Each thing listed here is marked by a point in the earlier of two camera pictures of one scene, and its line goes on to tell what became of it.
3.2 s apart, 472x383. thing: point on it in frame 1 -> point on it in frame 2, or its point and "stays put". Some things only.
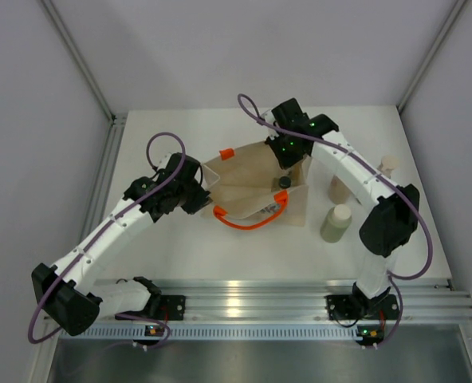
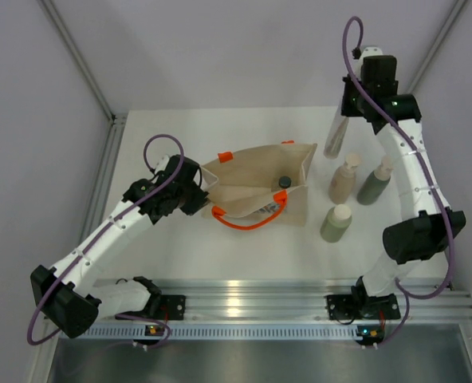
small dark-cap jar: (285, 182) stays put
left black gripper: (201, 200) stays put
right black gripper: (285, 162) -> (346, 109)
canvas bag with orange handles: (249, 189) stays put
